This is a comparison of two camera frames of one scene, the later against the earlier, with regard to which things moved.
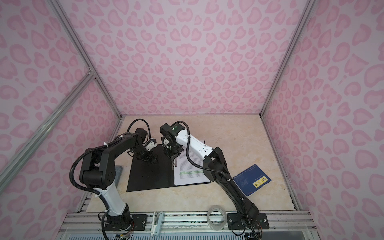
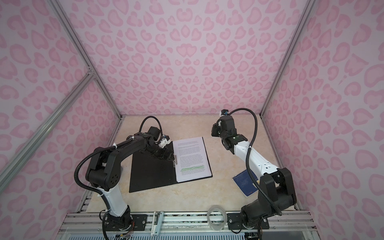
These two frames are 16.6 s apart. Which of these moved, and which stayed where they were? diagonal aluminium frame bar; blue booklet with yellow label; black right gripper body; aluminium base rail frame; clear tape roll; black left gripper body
Moved: black right gripper body; black left gripper body
Stayed: blue booklet with yellow label; aluminium base rail frame; diagonal aluminium frame bar; clear tape roll
